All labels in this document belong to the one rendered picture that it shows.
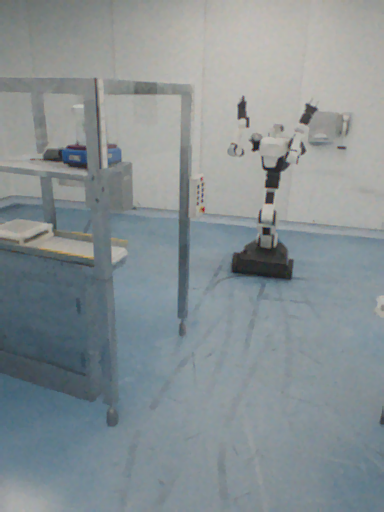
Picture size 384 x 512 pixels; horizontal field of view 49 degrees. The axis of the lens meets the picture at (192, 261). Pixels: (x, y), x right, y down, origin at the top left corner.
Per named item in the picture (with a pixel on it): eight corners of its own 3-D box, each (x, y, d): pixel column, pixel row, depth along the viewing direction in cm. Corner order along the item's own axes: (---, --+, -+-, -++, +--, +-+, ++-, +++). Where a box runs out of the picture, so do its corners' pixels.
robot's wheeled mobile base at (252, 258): (243, 250, 469) (246, 221, 457) (291, 255, 457) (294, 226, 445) (234, 272, 412) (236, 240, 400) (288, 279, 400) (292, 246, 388)
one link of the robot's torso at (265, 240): (257, 239, 436) (258, 205, 399) (277, 241, 431) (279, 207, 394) (255, 250, 427) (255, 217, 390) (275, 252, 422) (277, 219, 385)
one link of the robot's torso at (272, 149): (267, 167, 427) (270, 130, 413) (298, 171, 408) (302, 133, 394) (252, 171, 405) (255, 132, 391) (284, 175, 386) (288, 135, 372)
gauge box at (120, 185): (133, 207, 216) (132, 168, 209) (123, 212, 207) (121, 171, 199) (97, 202, 223) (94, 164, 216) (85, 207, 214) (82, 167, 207)
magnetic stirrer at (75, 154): (124, 162, 206) (123, 143, 202) (99, 169, 187) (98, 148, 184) (89, 159, 212) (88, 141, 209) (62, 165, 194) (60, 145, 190)
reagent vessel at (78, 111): (114, 144, 200) (113, 101, 193) (96, 147, 187) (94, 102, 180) (87, 142, 205) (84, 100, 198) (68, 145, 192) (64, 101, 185)
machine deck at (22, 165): (132, 170, 209) (132, 162, 207) (88, 184, 176) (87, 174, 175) (32, 160, 229) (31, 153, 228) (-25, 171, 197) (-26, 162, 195)
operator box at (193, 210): (204, 212, 285) (206, 174, 276) (195, 219, 271) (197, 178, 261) (196, 211, 287) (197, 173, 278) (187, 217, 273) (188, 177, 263)
